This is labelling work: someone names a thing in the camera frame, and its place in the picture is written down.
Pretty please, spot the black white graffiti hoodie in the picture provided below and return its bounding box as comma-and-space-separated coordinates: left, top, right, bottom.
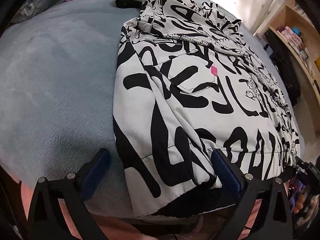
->
113, 0, 300, 217

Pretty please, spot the black clothes pile by shelf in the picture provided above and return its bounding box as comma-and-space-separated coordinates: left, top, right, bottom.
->
264, 29, 301, 106

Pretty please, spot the blue fleece bed blanket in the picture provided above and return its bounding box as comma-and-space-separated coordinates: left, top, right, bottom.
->
1, 0, 299, 218

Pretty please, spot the wooden bookshelf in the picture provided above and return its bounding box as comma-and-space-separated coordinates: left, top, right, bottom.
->
256, 5, 319, 108

